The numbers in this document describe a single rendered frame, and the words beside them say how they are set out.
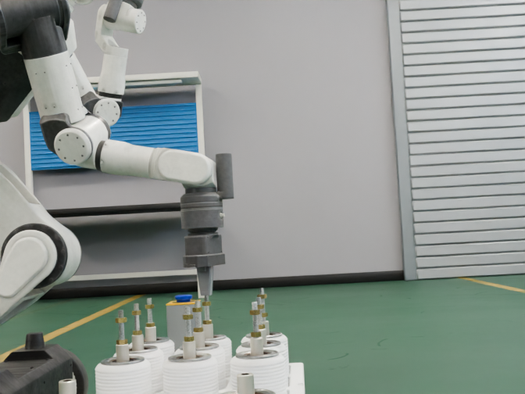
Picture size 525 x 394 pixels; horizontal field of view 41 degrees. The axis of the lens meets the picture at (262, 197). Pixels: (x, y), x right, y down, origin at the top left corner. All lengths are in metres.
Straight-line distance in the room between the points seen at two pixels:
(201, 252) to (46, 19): 0.55
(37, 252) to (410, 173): 5.11
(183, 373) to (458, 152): 5.47
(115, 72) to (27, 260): 0.66
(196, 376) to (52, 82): 0.66
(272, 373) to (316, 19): 5.62
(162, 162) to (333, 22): 5.31
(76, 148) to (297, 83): 5.12
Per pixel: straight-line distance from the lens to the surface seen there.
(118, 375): 1.26
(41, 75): 1.51
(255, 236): 6.37
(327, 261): 6.39
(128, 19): 2.01
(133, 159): 1.50
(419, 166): 6.43
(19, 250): 1.59
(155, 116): 6.41
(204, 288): 1.49
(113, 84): 2.02
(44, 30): 1.50
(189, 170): 1.45
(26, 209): 1.63
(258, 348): 1.25
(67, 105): 1.51
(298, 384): 1.36
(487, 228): 6.55
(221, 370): 1.37
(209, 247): 1.46
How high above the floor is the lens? 0.46
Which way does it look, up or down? 3 degrees up
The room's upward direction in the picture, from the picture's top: 3 degrees counter-clockwise
